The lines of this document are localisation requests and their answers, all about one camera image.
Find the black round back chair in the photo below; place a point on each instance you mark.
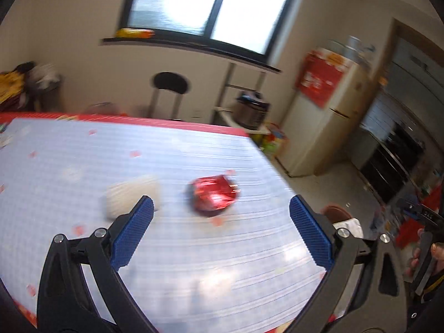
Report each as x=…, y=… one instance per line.
x=170, y=82

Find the cream refrigerator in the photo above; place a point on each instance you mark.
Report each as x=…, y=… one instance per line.
x=322, y=135

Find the red foil snack wrapper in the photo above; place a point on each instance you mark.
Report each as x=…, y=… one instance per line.
x=215, y=196

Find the red printed cloth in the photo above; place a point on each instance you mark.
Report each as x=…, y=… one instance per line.
x=321, y=79

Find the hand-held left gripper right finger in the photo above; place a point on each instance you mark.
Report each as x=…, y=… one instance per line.
x=312, y=236

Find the dark window sill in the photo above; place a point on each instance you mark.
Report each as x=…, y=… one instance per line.
x=194, y=43

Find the copper trash bin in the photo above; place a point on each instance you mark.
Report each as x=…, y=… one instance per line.
x=334, y=212

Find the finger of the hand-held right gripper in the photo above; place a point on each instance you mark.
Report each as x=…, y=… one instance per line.
x=409, y=206

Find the black framed window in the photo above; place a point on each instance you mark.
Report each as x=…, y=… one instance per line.
x=215, y=3

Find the white tissue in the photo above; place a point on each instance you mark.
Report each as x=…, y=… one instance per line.
x=128, y=194

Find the red hanging cloth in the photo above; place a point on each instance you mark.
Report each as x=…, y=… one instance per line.
x=435, y=199

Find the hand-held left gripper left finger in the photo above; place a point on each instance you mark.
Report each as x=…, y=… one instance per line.
x=133, y=232

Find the clear plastic food containers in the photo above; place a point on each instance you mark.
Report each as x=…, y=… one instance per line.
x=350, y=47

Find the pile of clothes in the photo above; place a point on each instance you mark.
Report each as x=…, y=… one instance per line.
x=20, y=83

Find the black built-in oven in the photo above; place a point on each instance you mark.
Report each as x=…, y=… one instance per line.
x=392, y=163

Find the person's right hand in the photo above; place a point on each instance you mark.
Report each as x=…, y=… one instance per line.
x=438, y=253

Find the green yellow sack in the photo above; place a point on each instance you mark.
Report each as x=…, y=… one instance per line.
x=265, y=144

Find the metal frame rack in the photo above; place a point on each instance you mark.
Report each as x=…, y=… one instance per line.
x=227, y=76

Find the person's right forearm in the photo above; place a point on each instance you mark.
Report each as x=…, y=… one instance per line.
x=430, y=305

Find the silver pressure cooker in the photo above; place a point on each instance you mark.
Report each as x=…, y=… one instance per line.
x=252, y=112

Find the yellow orange snack packet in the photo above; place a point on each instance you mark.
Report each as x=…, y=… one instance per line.
x=135, y=33

